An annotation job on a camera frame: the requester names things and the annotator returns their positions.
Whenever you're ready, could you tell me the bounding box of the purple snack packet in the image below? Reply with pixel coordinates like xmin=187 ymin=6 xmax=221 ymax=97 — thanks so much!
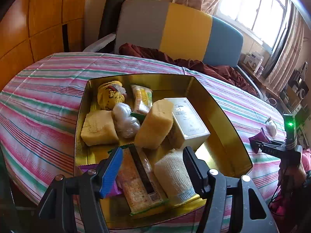
xmin=78 ymin=163 xmax=122 ymax=197
xmin=249 ymin=128 xmax=270 ymax=154

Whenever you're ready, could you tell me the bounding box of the white plastic ball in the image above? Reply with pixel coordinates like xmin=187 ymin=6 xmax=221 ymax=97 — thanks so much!
xmin=266 ymin=117 xmax=277 ymax=138

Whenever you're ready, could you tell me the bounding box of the green soda cracker pack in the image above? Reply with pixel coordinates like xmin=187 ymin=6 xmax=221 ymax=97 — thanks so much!
xmin=116 ymin=144 xmax=167 ymax=215

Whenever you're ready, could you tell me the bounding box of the beige paper box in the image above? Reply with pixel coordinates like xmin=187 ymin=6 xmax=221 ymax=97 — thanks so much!
xmin=166 ymin=97 xmax=210 ymax=151

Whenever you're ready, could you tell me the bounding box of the cream sock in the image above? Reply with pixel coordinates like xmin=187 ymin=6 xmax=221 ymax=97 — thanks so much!
xmin=153 ymin=149 xmax=196 ymax=204

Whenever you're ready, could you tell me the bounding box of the plastic bundle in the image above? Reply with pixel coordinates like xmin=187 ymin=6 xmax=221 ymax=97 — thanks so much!
xmin=112 ymin=103 xmax=140 ymax=139

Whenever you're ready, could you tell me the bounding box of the yellow sponge block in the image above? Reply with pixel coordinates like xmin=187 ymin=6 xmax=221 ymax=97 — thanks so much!
xmin=134 ymin=99 xmax=173 ymax=149

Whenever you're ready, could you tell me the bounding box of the Weidan cracker pack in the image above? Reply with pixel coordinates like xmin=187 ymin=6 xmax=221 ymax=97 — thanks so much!
xmin=131 ymin=85 xmax=153 ymax=115

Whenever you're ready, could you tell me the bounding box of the person right hand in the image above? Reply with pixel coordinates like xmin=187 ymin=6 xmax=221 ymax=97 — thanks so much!
xmin=278 ymin=160 xmax=306 ymax=192

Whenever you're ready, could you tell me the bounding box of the maroon blanket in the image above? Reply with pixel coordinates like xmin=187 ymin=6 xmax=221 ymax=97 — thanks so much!
xmin=119 ymin=43 xmax=259 ymax=96

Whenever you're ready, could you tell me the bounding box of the wooden side desk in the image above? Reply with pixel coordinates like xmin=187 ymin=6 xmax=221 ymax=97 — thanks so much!
xmin=238 ymin=62 xmax=291 ymax=114

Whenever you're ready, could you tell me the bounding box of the white carton on desk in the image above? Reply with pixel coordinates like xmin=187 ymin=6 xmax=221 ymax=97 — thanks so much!
xmin=244 ymin=52 xmax=264 ymax=73

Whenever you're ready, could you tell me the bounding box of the pink curtain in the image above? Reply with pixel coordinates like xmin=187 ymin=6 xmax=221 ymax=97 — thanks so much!
xmin=263 ymin=5 xmax=305 ymax=94

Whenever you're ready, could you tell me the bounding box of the striped bed sheet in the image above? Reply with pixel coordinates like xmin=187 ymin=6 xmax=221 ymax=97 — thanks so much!
xmin=1 ymin=53 xmax=285 ymax=203

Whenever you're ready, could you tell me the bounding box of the gold tin box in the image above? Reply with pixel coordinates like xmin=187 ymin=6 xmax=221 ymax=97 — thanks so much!
xmin=74 ymin=74 xmax=252 ymax=230

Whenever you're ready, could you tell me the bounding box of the window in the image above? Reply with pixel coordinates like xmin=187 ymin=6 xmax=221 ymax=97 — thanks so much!
xmin=215 ymin=0 xmax=290 ymax=53

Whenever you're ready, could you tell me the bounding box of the tricolour headboard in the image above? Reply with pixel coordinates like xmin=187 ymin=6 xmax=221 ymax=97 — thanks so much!
xmin=114 ymin=0 xmax=244 ymax=67

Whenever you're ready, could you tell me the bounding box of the wooden wardrobe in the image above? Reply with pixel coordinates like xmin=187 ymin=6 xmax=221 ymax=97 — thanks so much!
xmin=1 ymin=0 xmax=85 ymax=88

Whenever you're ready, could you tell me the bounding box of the black rolled mat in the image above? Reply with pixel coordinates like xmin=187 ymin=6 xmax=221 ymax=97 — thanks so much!
xmin=98 ymin=0 xmax=125 ymax=39

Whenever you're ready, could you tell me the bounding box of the grey bed frame rail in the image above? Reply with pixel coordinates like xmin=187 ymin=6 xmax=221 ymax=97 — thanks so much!
xmin=83 ymin=33 xmax=116 ymax=53

